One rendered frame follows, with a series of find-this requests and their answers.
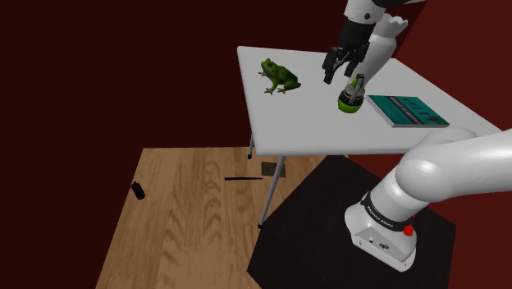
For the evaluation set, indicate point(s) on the dark flat square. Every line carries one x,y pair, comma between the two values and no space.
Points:
268,169

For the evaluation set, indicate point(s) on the small black can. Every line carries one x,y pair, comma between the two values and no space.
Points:
138,190

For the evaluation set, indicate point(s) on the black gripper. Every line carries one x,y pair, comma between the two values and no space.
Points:
356,34

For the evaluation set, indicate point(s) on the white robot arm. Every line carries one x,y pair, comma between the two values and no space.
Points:
440,168

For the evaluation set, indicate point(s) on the green and black round tool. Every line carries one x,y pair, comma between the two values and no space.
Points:
350,102

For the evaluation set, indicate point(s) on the teal book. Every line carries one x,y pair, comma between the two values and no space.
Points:
408,111

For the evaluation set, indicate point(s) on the white vase with jagged rim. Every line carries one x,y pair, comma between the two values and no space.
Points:
382,48

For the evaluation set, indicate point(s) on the black pen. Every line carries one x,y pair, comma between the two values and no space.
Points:
244,178

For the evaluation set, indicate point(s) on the black robot stand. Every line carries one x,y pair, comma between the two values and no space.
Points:
312,224

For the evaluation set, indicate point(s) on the white table with metal legs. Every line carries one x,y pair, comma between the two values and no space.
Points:
304,128

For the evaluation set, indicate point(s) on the green frog figure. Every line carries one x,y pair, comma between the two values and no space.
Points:
282,76

